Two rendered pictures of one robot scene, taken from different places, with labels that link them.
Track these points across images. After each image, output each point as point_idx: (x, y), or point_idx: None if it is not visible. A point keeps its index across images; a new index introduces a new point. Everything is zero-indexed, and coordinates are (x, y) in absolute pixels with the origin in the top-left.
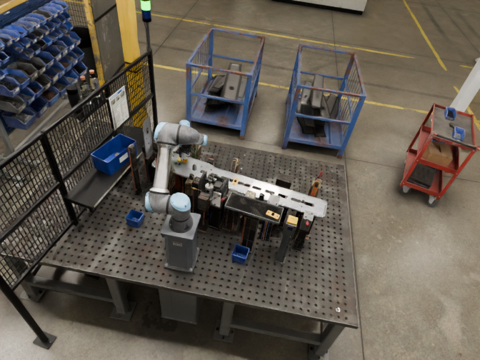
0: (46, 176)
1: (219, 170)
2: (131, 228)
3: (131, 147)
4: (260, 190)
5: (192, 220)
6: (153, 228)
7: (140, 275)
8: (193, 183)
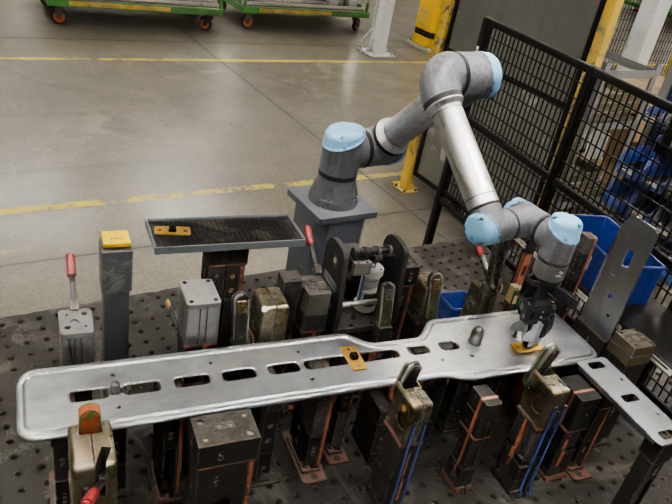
0: (549, 136)
1: (424, 369)
2: None
3: (584, 232)
4: (270, 373)
5: (317, 193)
6: None
7: None
8: None
